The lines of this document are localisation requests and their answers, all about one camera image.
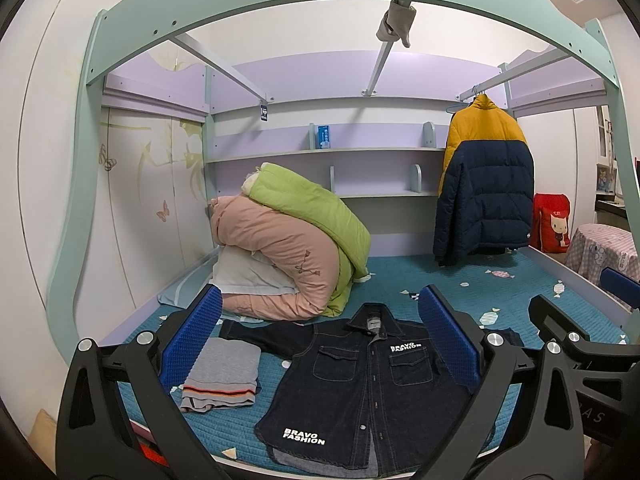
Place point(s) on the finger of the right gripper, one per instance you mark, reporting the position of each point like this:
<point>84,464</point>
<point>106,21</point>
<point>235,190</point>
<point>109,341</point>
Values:
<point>620,286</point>
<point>552,323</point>

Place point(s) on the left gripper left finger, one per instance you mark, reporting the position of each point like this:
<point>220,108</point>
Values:
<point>95,438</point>

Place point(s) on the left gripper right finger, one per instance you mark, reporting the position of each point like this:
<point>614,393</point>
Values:
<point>544,438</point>

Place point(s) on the dark denim shirt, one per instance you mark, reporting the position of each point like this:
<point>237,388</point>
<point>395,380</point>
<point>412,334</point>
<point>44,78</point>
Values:
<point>364,396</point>

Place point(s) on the checkered covered table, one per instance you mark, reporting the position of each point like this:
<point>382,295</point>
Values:
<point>595,247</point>

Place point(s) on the teal quilted bed sheet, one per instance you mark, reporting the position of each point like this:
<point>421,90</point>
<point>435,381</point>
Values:
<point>494,290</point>

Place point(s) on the red cartoon bag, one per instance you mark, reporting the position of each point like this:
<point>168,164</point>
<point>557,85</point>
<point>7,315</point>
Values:
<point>551,223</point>

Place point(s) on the yellow navy puffer jacket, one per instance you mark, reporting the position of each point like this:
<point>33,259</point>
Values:
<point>486,191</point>

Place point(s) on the grey folded sweater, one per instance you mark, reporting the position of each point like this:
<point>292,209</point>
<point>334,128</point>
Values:
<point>225,375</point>

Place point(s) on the striped pillow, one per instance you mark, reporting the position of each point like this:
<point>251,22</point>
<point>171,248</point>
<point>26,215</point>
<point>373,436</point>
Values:
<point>182,290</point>

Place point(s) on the white pillow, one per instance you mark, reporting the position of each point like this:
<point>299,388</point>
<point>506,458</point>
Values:
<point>240,272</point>

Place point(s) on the pink quilt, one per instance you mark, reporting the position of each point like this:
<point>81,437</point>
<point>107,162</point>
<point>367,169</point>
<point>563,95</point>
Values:
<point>299,249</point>

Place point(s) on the blue box on shelf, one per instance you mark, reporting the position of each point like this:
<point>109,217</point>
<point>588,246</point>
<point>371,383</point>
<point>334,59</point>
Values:
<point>323,137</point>

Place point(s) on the green quilt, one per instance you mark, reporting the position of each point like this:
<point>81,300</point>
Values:
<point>289,193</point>

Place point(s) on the purple wall shelf unit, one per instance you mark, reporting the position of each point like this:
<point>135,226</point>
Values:
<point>388,132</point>

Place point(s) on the grey cloth on rail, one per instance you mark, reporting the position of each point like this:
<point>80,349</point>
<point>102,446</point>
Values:
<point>396,23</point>

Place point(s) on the mint green bunk bed frame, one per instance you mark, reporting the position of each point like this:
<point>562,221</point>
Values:
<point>133,26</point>

